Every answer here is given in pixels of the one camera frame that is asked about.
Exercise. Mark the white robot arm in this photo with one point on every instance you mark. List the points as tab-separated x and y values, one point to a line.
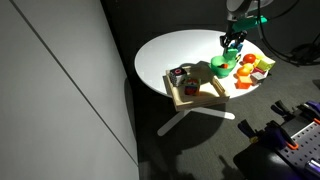
240	8

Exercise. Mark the small red toy piece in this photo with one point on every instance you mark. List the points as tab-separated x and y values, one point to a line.
224	66

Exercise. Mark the wooden tray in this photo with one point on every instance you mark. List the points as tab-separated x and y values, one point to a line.
200	96

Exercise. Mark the grey cube block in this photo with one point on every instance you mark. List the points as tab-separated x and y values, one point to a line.
258	78

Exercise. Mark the orange fruit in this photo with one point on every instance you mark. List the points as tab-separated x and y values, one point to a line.
242	71

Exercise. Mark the lime green cube block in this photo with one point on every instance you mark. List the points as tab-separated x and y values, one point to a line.
265	64

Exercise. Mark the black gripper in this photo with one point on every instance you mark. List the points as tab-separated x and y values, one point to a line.
233	36

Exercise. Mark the purple spring clamp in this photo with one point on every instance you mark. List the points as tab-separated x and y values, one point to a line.
310	111
278	135

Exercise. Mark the red picture cube block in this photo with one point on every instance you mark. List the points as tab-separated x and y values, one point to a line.
192	86

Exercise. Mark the dark red block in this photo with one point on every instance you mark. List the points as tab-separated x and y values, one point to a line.
258	70

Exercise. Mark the white table base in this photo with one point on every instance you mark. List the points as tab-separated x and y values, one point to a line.
196	115

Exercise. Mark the orange cube block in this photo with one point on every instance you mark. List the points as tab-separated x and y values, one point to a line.
244	82

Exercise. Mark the green bowl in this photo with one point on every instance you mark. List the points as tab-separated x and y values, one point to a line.
221	68

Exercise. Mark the checkered cube block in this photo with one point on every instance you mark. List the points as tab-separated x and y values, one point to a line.
238	58

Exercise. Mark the red tomato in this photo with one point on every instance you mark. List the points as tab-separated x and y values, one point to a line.
249	58

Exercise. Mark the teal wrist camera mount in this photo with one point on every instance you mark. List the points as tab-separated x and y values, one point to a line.
248	23

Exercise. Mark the black spring clamp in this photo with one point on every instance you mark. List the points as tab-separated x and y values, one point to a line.
281	108
248	129

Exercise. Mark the grey perforated board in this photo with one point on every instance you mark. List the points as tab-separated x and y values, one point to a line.
301	143

